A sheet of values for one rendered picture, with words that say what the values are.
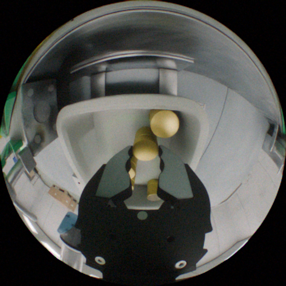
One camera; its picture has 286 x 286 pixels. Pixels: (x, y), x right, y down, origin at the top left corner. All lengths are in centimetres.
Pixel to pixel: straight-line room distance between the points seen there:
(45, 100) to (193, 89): 23
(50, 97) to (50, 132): 5
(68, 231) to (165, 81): 42
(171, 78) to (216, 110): 12
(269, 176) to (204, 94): 348
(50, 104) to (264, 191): 384
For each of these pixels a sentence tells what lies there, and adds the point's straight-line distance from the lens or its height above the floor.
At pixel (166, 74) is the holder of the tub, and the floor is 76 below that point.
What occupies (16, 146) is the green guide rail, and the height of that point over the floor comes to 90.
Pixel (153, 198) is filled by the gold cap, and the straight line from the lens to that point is 23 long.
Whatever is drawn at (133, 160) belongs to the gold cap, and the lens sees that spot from 15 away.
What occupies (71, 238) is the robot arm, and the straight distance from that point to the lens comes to 35.
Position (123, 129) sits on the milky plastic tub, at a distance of 16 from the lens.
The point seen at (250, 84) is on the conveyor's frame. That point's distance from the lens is 17.
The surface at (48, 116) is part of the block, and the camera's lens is 15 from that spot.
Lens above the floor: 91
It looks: 61 degrees down
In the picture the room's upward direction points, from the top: 175 degrees counter-clockwise
